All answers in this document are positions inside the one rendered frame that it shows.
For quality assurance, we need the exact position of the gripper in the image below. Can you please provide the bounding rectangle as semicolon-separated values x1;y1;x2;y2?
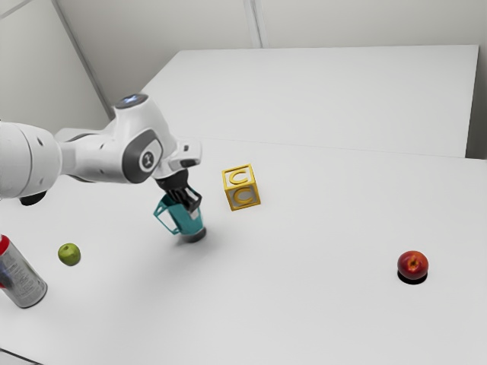
154;170;203;213

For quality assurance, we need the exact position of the teal faceted mug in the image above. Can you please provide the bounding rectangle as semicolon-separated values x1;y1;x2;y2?
153;188;207;243

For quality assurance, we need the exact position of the yellow letter block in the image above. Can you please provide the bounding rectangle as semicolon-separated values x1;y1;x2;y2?
221;163;262;212

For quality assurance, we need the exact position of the green apple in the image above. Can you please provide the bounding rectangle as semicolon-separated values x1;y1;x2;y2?
57;243;81;267

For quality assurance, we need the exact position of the silver can with red top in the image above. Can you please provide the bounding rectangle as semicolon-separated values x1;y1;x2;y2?
0;233;49;309

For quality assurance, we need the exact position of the red apple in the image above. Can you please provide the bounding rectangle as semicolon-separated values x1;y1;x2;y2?
396;250;429;279

